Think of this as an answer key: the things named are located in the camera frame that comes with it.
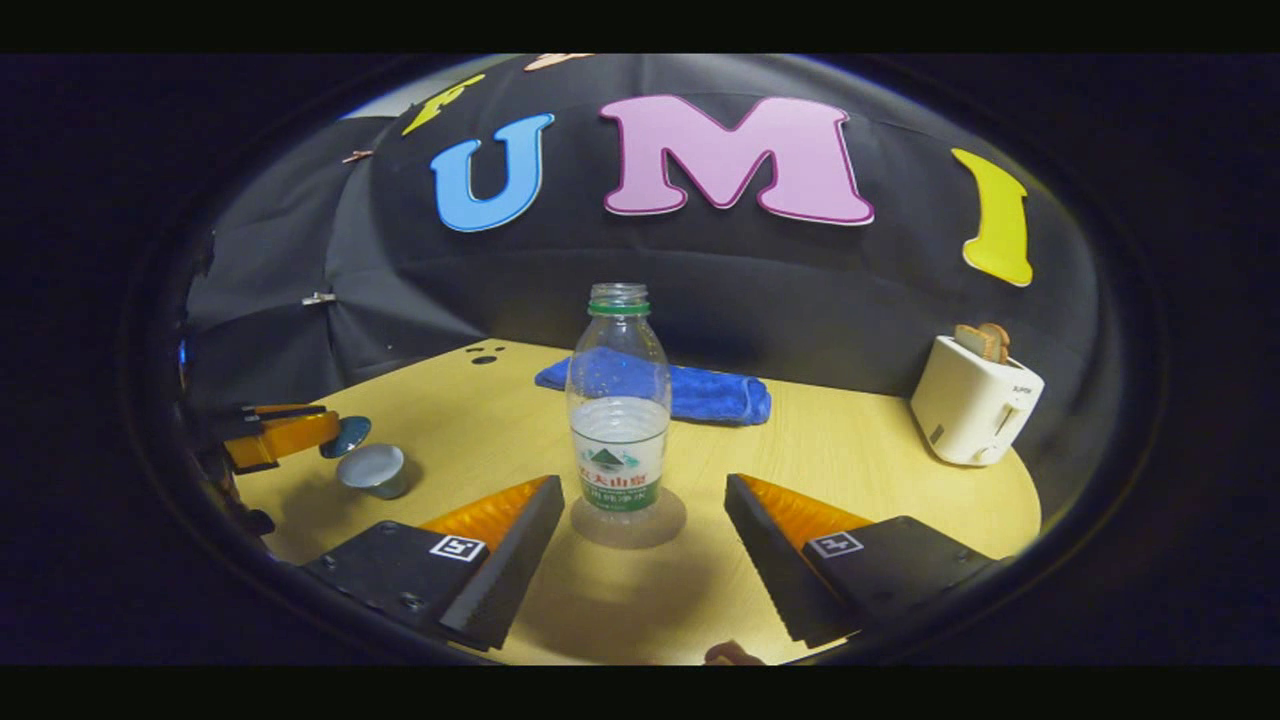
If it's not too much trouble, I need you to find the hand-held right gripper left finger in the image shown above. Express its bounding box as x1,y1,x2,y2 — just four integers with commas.
303,476,566,652

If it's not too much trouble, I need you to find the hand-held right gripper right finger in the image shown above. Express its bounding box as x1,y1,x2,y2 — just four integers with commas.
724,473,1009,650

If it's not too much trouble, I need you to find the dark teal teacup lid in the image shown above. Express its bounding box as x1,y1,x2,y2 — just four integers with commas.
320,416,373,460

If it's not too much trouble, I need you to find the white-lined teacup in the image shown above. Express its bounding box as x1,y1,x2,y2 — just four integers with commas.
337,443,409,500

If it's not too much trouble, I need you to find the clear plastic water bottle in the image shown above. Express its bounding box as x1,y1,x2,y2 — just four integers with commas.
567,283,673,526

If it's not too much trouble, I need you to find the blue towel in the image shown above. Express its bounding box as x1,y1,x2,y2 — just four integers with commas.
535,350,772,427

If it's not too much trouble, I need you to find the white toaster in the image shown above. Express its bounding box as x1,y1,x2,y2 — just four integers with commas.
910,335,1046,467

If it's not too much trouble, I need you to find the black backdrop cloth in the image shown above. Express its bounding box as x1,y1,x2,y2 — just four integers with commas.
183,55,1126,521

